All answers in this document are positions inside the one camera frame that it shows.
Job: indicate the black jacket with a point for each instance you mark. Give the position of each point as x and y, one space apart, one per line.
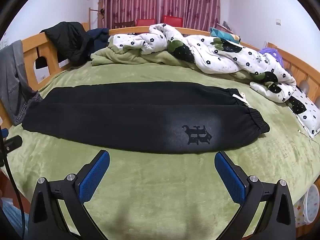
67 40

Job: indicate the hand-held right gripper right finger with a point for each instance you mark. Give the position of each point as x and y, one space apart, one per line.
228 177

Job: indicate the star printed laundry basket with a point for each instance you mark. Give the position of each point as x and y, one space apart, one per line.
310 205

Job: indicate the green fleece blanket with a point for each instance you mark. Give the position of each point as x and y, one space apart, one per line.
155 192

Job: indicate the purple plush cloth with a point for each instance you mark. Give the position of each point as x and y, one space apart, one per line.
273 53

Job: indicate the grey jeans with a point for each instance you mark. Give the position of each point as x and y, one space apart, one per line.
12 80

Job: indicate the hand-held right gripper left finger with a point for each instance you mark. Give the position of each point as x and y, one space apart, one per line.
96 175

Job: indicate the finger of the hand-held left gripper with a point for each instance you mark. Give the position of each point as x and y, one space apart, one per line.
3 132
13 143

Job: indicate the wooden coat rack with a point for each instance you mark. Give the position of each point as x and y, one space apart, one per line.
90 17

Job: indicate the teal patterned pillow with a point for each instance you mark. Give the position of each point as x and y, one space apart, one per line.
225 33

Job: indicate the black pants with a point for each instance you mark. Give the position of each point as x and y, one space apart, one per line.
112 120

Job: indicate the wooden bed frame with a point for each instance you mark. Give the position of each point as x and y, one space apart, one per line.
30 55

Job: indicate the navy cloth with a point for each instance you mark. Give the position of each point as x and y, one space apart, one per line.
100 36

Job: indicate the dark wooden chair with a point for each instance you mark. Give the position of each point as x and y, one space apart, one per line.
123 25

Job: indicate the white floral quilt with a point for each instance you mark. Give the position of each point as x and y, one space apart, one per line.
220 55

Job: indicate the pink floral curtain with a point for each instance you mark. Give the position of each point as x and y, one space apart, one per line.
160 0

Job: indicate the person's blue jeans leg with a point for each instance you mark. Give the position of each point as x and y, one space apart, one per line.
11 215

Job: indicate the white floral pillow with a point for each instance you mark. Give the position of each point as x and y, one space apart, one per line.
306 110

